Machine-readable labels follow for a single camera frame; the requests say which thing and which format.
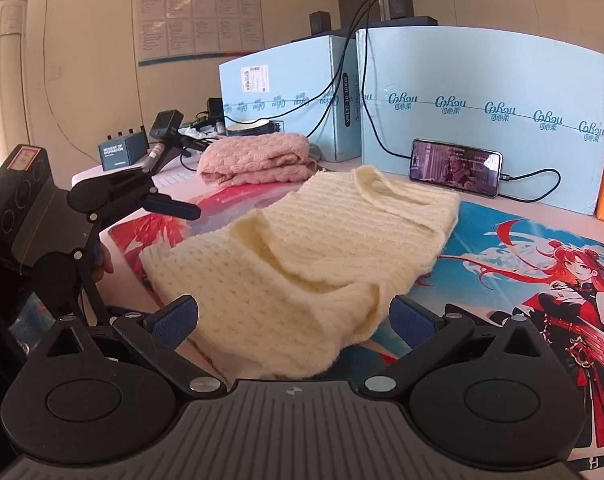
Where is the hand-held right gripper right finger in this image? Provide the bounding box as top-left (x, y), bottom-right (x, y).
top-left (359, 296), bottom-right (555, 401)

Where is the pink knit sweater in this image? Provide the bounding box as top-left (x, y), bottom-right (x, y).
top-left (197, 132), bottom-right (320, 188)

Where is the wall poster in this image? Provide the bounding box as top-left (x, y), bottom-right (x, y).
top-left (133, 0), bottom-right (263, 68)

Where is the printed desk mat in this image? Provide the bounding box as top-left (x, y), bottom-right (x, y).
top-left (107, 195), bottom-right (604, 480)

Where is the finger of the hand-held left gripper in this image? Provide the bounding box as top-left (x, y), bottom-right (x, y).
top-left (66, 166), bottom-right (203, 222)
top-left (31, 247), bottom-right (119, 328)

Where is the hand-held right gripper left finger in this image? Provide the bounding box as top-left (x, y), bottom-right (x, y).
top-left (34, 296), bottom-right (230, 401)

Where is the black smartphone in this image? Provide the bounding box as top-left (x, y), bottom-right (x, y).
top-left (408, 138), bottom-right (503, 198)

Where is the light blue box with label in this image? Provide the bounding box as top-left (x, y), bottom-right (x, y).
top-left (218, 34), bottom-right (361, 163)

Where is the person's left hand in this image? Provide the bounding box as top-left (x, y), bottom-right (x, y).
top-left (94, 242), bottom-right (114, 283)

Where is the black device on stand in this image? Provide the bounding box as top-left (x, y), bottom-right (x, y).
top-left (141, 109), bottom-right (217, 173)

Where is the large light blue cardboard box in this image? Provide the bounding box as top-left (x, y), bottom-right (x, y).
top-left (354, 26), bottom-right (604, 217)

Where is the black phone charging cable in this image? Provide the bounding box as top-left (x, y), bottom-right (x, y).
top-left (499, 169), bottom-right (563, 206)

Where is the black power adapter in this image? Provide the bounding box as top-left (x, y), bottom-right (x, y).
top-left (379, 0), bottom-right (415, 21)

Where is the cream knit sweater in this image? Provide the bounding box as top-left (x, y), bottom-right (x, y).
top-left (139, 164), bottom-right (461, 380)

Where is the small black cube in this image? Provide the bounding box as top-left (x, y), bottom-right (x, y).
top-left (309, 11), bottom-right (333, 36)

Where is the small dark blue box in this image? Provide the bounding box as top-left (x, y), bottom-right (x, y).
top-left (98, 130), bottom-right (150, 171)

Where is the dark round bowl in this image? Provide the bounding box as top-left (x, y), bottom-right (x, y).
top-left (225, 119), bottom-right (277, 137)

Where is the white standing air conditioner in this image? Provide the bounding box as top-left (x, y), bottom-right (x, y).
top-left (0, 0), bottom-right (35, 171)

